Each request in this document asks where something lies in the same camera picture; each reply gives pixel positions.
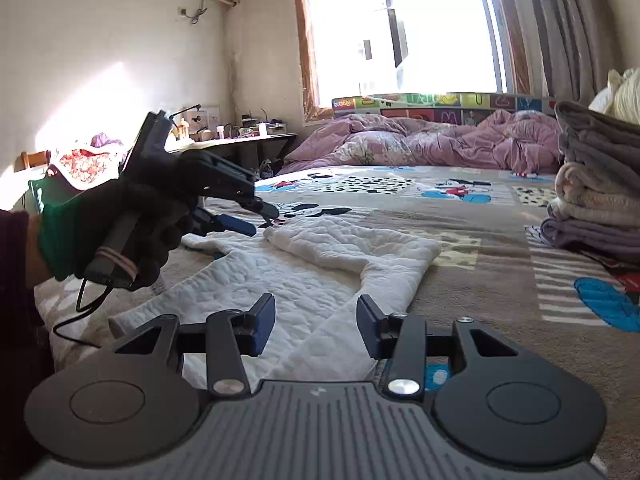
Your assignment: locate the white quilted garment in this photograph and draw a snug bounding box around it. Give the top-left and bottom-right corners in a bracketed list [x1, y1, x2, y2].
[108, 217, 440, 386]

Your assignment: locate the dark sleeved left forearm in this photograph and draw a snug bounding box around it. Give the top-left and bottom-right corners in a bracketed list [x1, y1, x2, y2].
[1, 211, 53, 479]

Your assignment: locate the stack of folded clothes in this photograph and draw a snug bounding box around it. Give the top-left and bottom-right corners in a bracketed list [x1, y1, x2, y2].
[539, 67, 640, 265]

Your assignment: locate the black gloved left hand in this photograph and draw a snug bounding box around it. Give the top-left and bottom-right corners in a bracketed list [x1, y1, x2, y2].
[38, 180, 193, 290]

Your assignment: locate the cluttered white desk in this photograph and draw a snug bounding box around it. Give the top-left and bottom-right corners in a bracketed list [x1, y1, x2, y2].
[165, 105, 297, 179]

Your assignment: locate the black desk lamp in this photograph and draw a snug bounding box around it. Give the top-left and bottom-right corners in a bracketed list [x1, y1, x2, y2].
[168, 104, 202, 129]

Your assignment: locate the red patterned cloth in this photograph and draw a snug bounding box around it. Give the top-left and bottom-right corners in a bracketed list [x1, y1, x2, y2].
[49, 133, 128, 191]

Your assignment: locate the grey Mickey Mouse blanket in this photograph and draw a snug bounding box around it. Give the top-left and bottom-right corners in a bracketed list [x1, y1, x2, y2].
[36, 167, 639, 479]

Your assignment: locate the wooden chair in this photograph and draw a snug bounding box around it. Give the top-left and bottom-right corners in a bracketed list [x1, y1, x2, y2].
[15, 151, 51, 171]

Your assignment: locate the colourful alphabet foam headboard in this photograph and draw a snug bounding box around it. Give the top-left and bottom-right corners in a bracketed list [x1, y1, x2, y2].
[332, 92, 556, 126]

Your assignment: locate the pink rumpled duvet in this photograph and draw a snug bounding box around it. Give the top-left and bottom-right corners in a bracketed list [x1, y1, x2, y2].
[281, 110, 563, 174]

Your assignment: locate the striped grey brown curtain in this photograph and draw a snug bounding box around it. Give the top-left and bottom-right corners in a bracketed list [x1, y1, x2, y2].
[491, 0, 620, 105]

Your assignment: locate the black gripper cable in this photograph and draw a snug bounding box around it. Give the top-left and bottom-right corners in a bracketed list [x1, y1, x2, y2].
[51, 277, 114, 349]

